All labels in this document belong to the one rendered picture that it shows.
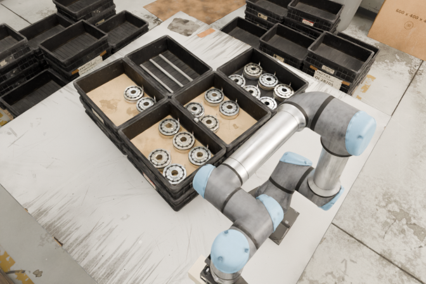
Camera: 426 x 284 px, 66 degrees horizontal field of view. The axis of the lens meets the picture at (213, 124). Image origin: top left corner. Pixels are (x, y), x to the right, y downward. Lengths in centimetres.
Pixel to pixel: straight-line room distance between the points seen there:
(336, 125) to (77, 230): 114
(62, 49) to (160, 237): 172
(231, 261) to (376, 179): 212
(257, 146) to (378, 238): 176
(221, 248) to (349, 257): 174
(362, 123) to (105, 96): 128
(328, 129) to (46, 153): 137
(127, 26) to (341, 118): 237
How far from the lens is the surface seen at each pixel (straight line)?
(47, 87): 281
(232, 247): 69
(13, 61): 278
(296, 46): 289
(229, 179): 79
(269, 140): 86
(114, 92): 181
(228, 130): 160
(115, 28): 303
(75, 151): 178
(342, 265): 234
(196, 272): 102
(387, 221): 258
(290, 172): 132
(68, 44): 277
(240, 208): 75
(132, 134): 157
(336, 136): 95
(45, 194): 171
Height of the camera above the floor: 210
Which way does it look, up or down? 52 degrees down
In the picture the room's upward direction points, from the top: 3 degrees clockwise
